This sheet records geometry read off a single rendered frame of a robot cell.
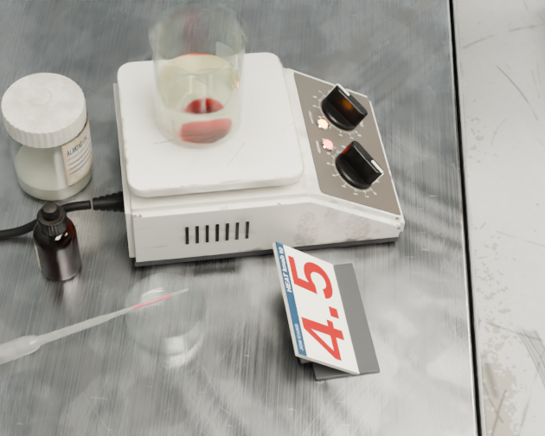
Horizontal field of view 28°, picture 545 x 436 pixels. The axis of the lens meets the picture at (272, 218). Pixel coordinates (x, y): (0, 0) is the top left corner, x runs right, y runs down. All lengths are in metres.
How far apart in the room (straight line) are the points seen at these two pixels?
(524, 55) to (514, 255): 0.21
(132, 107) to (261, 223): 0.12
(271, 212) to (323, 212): 0.04
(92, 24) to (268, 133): 0.26
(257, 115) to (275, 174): 0.05
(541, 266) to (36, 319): 0.37
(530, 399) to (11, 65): 0.49
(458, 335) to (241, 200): 0.18
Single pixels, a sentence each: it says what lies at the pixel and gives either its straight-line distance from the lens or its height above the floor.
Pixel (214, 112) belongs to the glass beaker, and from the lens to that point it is 0.71.
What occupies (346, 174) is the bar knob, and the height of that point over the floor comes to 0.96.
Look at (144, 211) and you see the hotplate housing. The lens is 0.74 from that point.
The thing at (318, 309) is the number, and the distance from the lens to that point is 0.75.
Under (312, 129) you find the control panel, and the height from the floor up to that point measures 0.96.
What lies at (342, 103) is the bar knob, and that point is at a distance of 0.81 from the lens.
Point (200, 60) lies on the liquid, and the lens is 0.75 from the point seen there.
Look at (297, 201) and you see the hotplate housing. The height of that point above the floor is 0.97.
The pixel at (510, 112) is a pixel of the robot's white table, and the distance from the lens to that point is 0.92.
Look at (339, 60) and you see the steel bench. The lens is 0.93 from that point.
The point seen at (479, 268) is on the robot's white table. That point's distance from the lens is 0.81.
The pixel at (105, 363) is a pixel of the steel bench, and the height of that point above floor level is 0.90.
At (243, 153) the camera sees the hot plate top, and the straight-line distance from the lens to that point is 0.74.
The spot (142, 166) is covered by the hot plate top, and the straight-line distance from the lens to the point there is 0.73.
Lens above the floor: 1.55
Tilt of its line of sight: 53 degrees down
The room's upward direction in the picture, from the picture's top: 5 degrees clockwise
